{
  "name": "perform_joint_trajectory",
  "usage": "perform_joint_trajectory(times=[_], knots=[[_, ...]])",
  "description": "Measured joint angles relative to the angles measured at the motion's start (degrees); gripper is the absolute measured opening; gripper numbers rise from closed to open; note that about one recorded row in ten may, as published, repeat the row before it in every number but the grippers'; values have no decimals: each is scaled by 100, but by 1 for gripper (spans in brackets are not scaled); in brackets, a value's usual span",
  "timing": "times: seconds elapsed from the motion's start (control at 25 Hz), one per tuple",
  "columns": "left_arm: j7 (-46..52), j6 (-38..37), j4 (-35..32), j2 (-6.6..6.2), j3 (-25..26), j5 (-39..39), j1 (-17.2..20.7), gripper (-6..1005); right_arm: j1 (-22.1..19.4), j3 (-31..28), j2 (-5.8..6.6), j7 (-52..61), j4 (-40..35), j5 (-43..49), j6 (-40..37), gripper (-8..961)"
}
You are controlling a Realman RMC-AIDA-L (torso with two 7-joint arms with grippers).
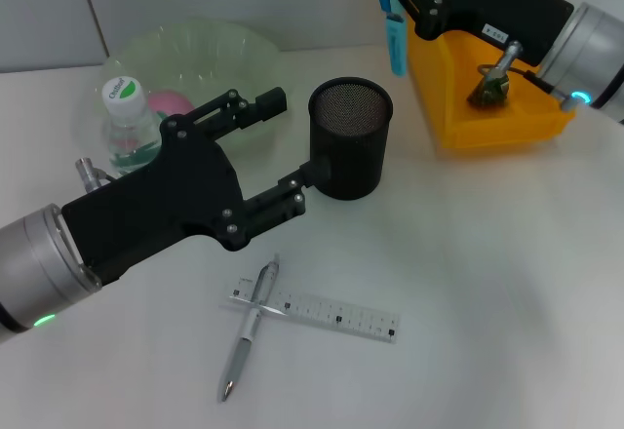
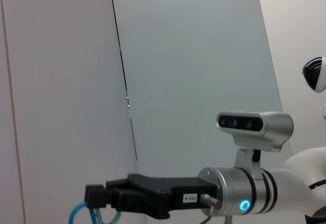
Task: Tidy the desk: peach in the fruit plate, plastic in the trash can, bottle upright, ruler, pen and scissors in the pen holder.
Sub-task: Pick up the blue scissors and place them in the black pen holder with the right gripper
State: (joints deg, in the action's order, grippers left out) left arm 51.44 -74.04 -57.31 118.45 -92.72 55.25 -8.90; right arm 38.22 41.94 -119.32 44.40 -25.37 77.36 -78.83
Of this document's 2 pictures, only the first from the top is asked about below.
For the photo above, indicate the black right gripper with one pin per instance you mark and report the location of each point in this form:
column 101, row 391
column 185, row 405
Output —
column 487, row 5

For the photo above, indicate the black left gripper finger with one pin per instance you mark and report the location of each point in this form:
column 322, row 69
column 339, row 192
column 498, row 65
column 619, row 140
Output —
column 317, row 173

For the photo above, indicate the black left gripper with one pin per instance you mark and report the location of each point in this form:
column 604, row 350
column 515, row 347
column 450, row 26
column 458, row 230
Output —
column 156, row 205

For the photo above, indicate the blue sheathed scissors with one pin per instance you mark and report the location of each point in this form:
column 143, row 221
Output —
column 396, row 39

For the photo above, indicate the pink toy peach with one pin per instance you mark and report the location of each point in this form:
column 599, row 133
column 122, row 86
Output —
column 168, row 102

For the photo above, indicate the green plastic wrapper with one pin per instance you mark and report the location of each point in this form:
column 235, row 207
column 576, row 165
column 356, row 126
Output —
column 487, row 95

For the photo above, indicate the transparent plastic ruler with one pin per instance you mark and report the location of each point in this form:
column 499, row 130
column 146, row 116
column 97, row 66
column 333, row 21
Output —
column 331, row 314

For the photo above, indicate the clear green-labelled water bottle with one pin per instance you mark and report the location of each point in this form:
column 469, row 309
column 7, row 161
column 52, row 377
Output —
column 129, row 127

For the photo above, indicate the black mesh pen holder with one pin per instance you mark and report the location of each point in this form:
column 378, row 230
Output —
column 356, row 156

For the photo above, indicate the translucent green plastic fruit bowl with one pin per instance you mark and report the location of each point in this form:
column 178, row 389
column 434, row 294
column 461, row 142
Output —
column 219, row 58

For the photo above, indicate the silver ballpoint pen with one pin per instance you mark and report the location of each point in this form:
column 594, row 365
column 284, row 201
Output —
column 244, row 346

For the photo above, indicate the yellow plastic storage bin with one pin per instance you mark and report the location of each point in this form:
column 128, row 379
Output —
column 487, row 122

